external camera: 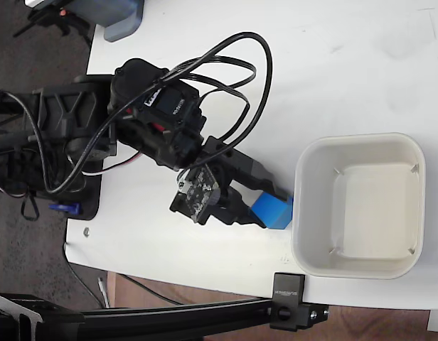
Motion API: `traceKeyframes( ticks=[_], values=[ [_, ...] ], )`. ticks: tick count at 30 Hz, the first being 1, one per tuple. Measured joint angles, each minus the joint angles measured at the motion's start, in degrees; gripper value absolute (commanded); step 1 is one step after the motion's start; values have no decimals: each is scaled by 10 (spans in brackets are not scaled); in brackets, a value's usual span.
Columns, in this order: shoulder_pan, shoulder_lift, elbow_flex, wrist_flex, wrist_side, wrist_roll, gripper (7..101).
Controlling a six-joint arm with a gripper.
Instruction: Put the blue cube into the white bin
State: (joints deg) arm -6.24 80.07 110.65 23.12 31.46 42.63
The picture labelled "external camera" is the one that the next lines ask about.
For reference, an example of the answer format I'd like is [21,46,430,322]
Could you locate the white and red wires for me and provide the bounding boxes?
[82,151,151,177]

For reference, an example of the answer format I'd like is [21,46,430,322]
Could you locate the blue clamp handle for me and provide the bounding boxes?
[48,202,81,216]

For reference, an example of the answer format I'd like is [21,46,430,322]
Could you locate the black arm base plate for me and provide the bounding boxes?
[64,156,103,220]

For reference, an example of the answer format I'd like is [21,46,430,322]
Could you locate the black six-joint robot arm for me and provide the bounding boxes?
[0,58,209,200]

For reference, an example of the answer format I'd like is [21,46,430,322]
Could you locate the blue-gray plastic device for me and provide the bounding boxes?
[70,0,146,43]

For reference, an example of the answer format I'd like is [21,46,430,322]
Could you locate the blue cube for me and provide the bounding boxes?
[250,191,294,230]

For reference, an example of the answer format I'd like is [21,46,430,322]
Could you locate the white square plastic bowl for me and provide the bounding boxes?
[290,131,427,281]

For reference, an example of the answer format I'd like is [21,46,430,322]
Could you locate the black tripod stand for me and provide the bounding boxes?
[12,0,96,39]

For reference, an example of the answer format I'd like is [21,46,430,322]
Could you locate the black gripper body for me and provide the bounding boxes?
[200,136,257,193]

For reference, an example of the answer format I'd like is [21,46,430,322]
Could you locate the thick black camera cable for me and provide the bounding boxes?
[43,31,274,195]

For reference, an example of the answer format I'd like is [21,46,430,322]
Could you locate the thin black servo cable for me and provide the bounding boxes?
[168,55,258,144]

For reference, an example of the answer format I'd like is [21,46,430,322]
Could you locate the black floor cable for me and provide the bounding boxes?
[64,243,186,307]

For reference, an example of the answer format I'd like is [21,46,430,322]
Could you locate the black table clamp bracket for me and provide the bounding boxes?
[268,271,329,331]

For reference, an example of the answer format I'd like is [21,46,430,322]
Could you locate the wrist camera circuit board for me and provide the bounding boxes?
[169,164,224,227]

